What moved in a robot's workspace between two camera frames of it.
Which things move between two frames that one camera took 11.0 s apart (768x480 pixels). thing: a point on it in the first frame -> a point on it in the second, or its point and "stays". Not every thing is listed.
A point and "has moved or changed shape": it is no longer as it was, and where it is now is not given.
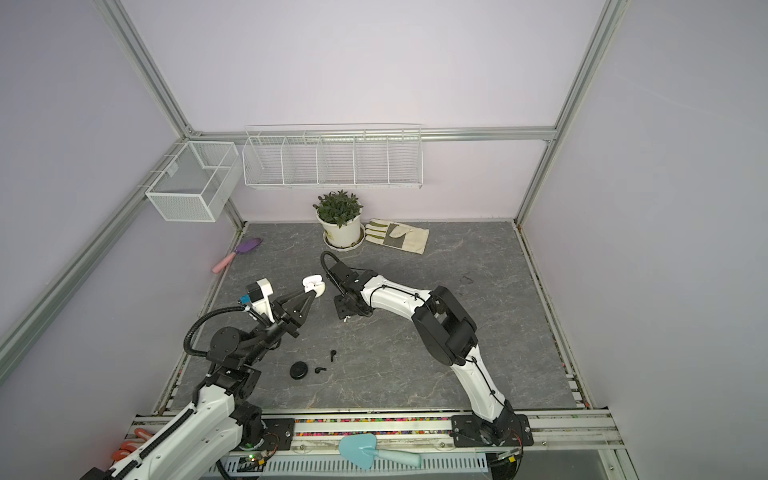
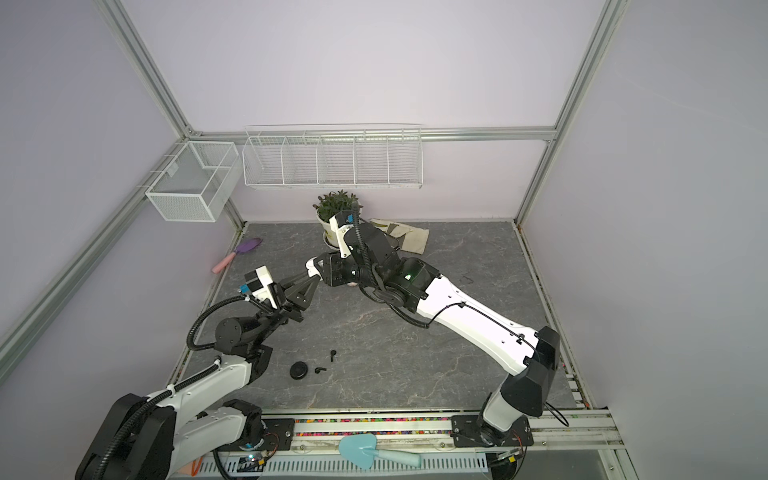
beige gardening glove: (397, 235) stays
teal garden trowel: (362, 448) stays
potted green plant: (339, 213) stays
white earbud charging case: (314, 283) has moved or changed shape
